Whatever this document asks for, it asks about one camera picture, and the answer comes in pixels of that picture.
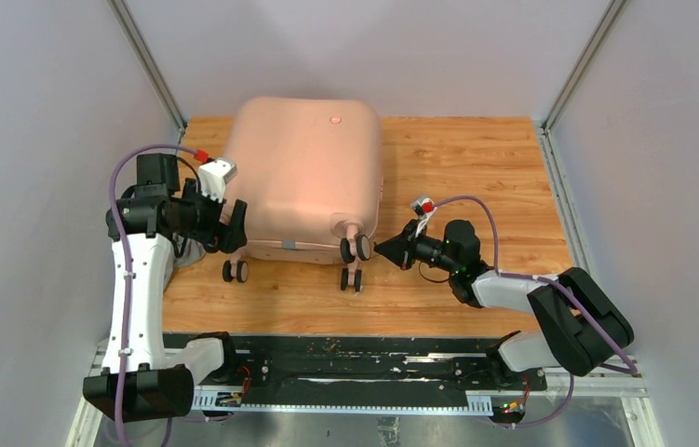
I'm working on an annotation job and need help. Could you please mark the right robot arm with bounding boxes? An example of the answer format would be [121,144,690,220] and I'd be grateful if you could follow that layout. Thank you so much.
[374,220,639,389]

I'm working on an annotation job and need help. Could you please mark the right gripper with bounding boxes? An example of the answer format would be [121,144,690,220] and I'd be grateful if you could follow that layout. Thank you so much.
[374,220,460,275]

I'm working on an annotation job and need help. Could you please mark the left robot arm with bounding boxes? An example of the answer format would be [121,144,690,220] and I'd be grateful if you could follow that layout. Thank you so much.
[83,153,247,423]

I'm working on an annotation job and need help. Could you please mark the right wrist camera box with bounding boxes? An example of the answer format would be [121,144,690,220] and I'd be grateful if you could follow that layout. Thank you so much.
[410,195,437,237]

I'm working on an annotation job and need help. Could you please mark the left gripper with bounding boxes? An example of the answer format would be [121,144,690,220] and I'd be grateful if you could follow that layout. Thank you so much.
[173,179,246,252]

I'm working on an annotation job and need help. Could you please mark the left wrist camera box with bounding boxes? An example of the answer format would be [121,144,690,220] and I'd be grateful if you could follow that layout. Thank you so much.
[197,157,238,203]

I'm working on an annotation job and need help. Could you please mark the pink suitcase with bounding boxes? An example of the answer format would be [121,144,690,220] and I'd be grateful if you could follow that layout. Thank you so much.
[222,97,383,291]

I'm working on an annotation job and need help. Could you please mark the grey cloth garment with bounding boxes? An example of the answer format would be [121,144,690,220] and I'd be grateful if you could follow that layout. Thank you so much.
[163,241,206,290]

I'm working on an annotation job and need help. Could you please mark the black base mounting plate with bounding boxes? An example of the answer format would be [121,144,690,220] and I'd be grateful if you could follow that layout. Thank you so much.
[202,334,547,411]

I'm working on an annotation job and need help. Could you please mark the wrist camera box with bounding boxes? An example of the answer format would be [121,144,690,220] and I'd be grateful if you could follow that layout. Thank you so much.
[197,157,238,203]
[410,195,437,237]

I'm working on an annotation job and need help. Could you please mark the aluminium frame rails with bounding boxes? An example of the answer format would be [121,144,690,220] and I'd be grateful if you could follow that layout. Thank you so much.
[65,351,665,447]

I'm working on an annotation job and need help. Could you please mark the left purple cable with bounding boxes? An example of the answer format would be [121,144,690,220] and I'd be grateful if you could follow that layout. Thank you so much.
[106,143,236,447]

